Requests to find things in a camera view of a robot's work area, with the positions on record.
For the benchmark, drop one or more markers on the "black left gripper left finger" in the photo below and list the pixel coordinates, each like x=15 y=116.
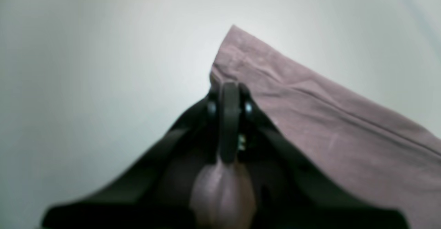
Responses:
x=154 y=192

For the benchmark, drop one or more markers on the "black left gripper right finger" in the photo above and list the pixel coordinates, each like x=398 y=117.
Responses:
x=305 y=198

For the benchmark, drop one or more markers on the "mauve t-shirt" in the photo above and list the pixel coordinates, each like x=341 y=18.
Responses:
x=371 y=152

